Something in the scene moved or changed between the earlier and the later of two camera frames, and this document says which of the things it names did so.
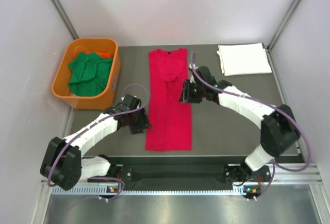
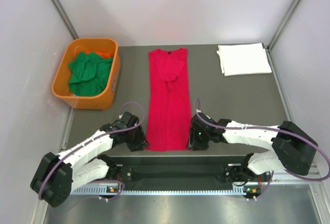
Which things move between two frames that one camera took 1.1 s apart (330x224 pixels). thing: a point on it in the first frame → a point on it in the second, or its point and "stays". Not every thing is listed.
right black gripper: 186,97 → 193,142
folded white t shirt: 244,59 stays
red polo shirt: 168,121 stays
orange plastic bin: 61,86 stays
